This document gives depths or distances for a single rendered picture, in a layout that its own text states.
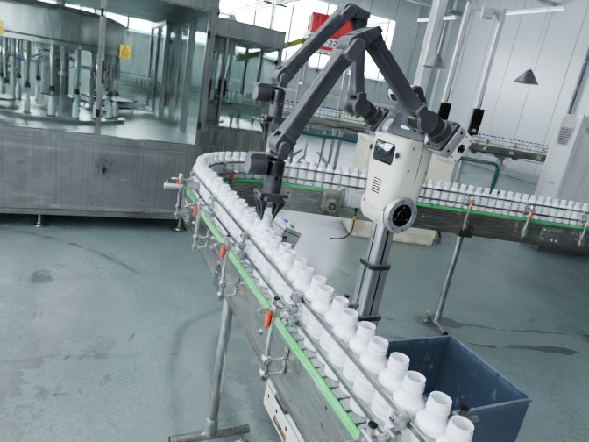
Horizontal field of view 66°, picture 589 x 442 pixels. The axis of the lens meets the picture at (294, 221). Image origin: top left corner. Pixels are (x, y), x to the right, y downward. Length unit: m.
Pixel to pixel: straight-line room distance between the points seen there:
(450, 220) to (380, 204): 1.52
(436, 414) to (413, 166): 1.21
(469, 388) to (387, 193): 0.79
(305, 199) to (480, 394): 1.91
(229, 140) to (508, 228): 4.25
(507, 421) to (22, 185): 4.12
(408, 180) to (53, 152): 3.37
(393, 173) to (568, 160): 5.39
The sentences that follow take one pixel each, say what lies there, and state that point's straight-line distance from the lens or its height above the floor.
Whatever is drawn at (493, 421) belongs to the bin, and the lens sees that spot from 1.37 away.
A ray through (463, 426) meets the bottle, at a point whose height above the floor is 1.15.
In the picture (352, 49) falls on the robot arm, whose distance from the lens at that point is 1.49.
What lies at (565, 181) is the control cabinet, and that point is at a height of 1.01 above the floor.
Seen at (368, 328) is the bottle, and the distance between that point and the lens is 1.03.
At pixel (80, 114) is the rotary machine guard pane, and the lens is 4.51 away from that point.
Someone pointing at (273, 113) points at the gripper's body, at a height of 1.50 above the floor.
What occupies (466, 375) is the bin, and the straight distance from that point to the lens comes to 1.57.
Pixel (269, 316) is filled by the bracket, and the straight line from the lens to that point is 1.18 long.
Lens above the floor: 1.62
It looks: 16 degrees down
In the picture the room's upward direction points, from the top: 10 degrees clockwise
